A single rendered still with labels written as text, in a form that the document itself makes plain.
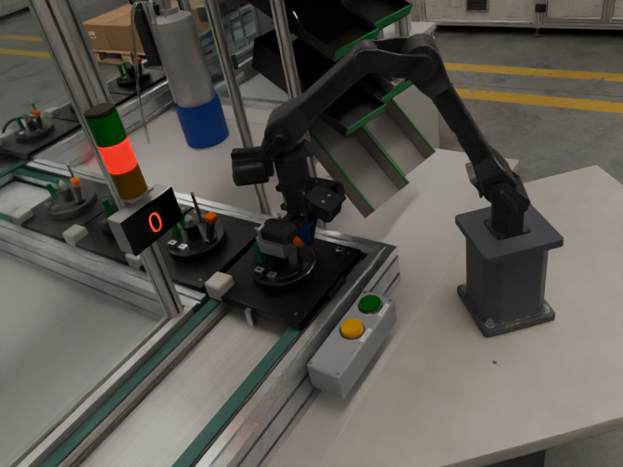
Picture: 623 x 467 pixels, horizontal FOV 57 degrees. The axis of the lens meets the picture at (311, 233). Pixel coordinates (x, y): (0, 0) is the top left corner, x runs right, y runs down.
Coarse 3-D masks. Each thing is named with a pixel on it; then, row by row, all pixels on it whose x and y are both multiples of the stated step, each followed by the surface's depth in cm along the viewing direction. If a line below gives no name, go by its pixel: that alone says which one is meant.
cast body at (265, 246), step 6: (264, 222) 115; (258, 228) 115; (258, 234) 115; (258, 240) 117; (264, 240) 115; (264, 246) 116; (270, 246) 115; (276, 246) 114; (282, 246) 114; (288, 246) 115; (294, 246) 117; (264, 252) 118; (270, 252) 116; (276, 252) 115; (282, 252) 114; (288, 252) 116; (282, 258) 115
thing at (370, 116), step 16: (272, 32) 124; (256, 48) 122; (272, 48) 127; (304, 48) 131; (256, 64) 125; (272, 64) 121; (304, 64) 130; (320, 64) 130; (272, 80) 124; (304, 80) 126; (352, 96) 125; (368, 96) 125; (336, 112) 121; (352, 112) 122; (368, 112) 123; (336, 128) 118; (352, 128) 117
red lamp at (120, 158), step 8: (120, 144) 92; (128, 144) 93; (104, 152) 92; (112, 152) 92; (120, 152) 92; (128, 152) 93; (104, 160) 93; (112, 160) 92; (120, 160) 93; (128, 160) 94; (136, 160) 96; (112, 168) 93; (120, 168) 93; (128, 168) 94
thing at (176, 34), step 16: (160, 16) 180; (176, 16) 179; (192, 16) 183; (160, 32) 179; (176, 32) 178; (192, 32) 182; (160, 48) 183; (176, 48) 181; (192, 48) 183; (176, 64) 184; (192, 64) 185; (176, 80) 188; (192, 80) 188; (208, 80) 192; (176, 96) 193; (192, 96) 191; (208, 96) 193
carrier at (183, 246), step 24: (192, 192) 134; (192, 216) 145; (168, 240) 134; (192, 240) 132; (216, 240) 131; (240, 240) 133; (168, 264) 130; (192, 264) 128; (216, 264) 127; (192, 288) 123
